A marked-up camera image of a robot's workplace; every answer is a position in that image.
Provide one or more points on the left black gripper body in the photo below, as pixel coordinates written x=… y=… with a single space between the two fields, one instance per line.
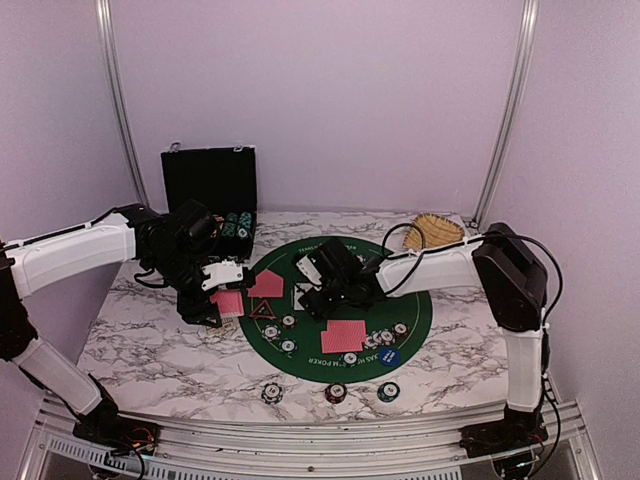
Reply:
x=187 y=307

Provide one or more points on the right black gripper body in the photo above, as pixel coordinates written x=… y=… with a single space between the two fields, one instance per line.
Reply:
x=313 y=305

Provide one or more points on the red playing card deck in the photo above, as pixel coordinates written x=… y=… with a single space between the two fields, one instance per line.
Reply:
x=229 y=303

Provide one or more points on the face up community card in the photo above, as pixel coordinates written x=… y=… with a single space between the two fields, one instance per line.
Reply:
x=298 y=290

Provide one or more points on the red card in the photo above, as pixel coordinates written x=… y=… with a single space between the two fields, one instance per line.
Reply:
x=357 y=327
x=272 y=288

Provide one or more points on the white chips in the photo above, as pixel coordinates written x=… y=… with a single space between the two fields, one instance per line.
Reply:
x=271 y=333
x=379 y=338

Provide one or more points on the black triangular dealer button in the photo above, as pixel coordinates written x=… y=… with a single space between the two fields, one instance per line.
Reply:
x=263 y=311

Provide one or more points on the red chips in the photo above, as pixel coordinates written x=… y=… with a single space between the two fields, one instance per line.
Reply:
x=289 y=321
x=401 y=330

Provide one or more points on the blue small blind button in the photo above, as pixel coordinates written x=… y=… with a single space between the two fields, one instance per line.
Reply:
x=389 y=357

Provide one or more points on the red black chip stack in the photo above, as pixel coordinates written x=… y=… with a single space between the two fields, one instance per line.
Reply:
x=335 y=393

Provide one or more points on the teal chip stack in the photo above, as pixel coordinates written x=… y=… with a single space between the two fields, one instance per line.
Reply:
x=388 y=392

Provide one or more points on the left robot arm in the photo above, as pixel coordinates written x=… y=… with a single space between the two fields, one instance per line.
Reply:
x=53 y=285

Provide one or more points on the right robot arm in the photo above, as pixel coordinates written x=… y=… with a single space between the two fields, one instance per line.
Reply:
x=499 y=264

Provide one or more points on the blue gold card box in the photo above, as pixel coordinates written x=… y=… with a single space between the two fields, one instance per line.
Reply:
x=225 y=329

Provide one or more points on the round green poker mat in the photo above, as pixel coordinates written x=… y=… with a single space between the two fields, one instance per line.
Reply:
x=308 y=362

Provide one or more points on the green chips row in case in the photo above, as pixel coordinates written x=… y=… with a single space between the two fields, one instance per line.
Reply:
x=230 y=225

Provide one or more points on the teal chips row in case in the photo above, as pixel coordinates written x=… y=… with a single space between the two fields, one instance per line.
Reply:
x=244 y=225

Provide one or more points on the woven bamboo tray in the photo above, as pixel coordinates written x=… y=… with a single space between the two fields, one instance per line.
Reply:
x=429 y=230

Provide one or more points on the black poker chip case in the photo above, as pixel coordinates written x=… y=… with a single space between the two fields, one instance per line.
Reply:
x=223 y=179

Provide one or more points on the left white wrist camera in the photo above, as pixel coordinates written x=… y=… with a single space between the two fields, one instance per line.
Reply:
x=220 y=273

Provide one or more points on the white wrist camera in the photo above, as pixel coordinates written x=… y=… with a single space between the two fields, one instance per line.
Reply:
x=220 y=273
x=307 y=268

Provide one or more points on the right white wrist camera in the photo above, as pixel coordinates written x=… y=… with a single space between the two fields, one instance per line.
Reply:
x=307 y=268

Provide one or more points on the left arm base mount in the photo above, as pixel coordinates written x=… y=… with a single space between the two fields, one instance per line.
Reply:
x=127 y=436

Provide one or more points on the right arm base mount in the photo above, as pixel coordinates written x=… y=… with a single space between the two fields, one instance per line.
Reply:
x=498 y=437

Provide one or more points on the right aluminium frame post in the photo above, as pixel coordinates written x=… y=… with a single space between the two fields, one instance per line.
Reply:
x=515 y=92

